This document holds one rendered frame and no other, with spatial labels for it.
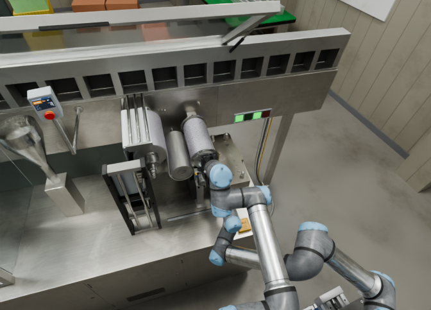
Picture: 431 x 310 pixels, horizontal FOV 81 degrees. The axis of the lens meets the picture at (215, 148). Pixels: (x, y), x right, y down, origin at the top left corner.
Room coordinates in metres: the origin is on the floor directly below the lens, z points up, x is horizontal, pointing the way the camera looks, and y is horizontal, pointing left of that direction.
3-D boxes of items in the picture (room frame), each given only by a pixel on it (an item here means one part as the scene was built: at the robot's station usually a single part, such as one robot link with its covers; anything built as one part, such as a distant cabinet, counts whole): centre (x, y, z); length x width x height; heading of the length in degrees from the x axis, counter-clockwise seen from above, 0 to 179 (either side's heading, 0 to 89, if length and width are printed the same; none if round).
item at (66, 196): (0.68, 0.77, 1.18); 0.14 x 0.14 x 0.57
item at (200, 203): (0.75, 0.07, 1.05); 0.06 x 0.05 x 0.31; 18
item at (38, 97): (0.66, 0.58, 1.66); 0.07 x 0.07 x 0.10; 29
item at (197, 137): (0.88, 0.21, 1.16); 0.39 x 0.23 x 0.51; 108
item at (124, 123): (0.85, 0.42, 1.17); 0.34 x 0.05 x 0.54; 18
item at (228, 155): (1.01, -0.07, 1.00); 0.40 x 0.16 x 0.06; 18
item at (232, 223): (0.56, -0.09, 1.11); 0.11 x 0.08 x 0.09; 18
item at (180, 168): (0.88, 0.20, 1.17); 0.26 x 0.12 x 0.12; 18
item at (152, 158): (0.70, 0.28, 1.33); 0.06 x 0.06 x 0.06; 18
